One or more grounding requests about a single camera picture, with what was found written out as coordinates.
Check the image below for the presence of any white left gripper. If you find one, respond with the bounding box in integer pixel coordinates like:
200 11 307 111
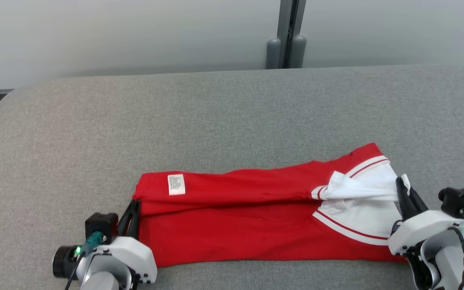
77 198 158 285

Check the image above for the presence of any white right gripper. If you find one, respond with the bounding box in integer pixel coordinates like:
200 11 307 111
388 176 464 257

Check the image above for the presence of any red shirt with white sleeves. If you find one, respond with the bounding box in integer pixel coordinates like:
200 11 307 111
132 142 413 267

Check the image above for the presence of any teal left camera connector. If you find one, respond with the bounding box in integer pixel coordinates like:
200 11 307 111
79 231 104 257

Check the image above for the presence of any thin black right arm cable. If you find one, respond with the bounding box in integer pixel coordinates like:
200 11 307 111
447 226 464 290

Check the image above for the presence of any black left camera cable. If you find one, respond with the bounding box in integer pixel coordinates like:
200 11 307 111
64 256 83 290

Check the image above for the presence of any grey metal partition post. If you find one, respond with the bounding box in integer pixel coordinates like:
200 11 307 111
276 0 307 69

